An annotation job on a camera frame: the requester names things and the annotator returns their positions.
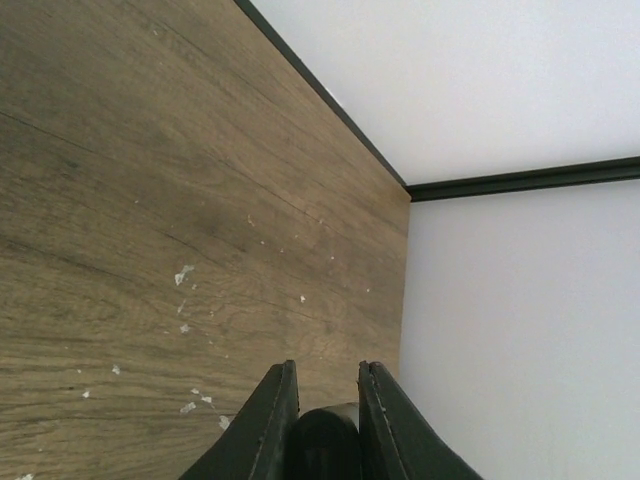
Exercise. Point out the black remote control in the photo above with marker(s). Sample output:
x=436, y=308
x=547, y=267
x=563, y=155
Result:
x=324, y=443

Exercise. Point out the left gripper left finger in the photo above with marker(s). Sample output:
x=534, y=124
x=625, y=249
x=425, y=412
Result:
x=253, y=446

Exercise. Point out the black right frame post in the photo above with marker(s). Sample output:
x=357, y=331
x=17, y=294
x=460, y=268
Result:
x=615, y=170

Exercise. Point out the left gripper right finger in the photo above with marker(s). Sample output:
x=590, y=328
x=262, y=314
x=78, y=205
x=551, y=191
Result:
x=396, y=441

